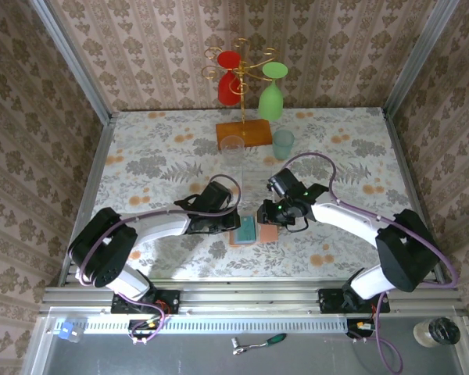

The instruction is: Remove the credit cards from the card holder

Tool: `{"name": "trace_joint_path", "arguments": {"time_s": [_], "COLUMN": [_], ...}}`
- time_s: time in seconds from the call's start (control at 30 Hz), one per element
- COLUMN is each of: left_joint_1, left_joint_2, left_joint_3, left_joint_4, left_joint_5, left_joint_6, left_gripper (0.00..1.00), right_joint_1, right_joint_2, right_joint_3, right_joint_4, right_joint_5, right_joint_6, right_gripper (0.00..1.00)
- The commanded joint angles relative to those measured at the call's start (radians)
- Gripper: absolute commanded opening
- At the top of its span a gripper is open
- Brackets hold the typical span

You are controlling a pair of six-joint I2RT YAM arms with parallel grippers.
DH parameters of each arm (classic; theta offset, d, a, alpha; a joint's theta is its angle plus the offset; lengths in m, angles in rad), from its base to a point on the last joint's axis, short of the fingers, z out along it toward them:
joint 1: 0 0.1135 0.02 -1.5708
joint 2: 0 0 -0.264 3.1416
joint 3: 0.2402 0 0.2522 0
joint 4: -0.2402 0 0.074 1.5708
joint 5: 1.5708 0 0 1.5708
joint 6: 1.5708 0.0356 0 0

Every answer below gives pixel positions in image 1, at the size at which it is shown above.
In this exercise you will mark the teal VIP card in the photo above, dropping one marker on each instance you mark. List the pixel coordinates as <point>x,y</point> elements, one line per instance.
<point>246,232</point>

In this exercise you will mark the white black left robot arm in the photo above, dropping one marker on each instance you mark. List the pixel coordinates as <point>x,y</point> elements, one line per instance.
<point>164,228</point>

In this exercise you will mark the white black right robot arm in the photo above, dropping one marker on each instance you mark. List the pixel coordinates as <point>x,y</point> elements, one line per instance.
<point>344,216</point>

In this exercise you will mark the clear acrylic box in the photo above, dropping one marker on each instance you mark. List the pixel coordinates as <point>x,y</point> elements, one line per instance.
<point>254,179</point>

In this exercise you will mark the teal textured plastic cup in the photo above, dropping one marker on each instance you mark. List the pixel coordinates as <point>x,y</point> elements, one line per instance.
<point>283,146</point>

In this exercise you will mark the clear plastic cup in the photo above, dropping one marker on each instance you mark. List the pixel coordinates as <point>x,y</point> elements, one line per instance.
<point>232,154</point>

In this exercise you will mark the floral fern print tablecloth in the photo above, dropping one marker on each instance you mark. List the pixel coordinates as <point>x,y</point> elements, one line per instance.
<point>160,156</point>

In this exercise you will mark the green plastic wine glass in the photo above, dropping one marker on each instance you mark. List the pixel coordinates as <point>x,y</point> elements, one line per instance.
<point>271,103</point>

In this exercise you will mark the black connector block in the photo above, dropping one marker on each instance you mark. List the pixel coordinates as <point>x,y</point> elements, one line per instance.
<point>359,328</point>
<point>140,327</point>

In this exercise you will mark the red plastic wine glass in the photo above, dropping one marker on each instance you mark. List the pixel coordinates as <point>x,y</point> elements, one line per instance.
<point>228,91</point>

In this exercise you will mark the grey metal tray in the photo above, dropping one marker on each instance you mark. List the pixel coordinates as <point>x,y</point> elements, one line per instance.
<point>180,359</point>

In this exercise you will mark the blue plastic connector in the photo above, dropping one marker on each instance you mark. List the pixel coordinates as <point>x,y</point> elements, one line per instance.
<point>68,331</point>

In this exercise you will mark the glass jar dark lid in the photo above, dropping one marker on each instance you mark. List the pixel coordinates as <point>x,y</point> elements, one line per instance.
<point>437,332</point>

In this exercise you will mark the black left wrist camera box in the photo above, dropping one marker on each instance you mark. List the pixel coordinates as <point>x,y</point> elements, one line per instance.
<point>215,195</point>

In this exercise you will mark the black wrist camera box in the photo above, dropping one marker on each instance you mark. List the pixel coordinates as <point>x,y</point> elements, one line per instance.
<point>215,195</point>
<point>285,181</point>

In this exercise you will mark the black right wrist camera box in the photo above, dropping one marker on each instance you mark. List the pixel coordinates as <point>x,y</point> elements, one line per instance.
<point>285,181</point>

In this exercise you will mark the aluminium frame profile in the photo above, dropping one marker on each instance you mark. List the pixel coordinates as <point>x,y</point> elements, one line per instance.
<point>90,187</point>
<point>74,62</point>
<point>418,58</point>
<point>238,297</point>
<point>410,187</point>

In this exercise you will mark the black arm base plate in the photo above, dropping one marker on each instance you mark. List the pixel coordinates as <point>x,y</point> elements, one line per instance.
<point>330,302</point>
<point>170,301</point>

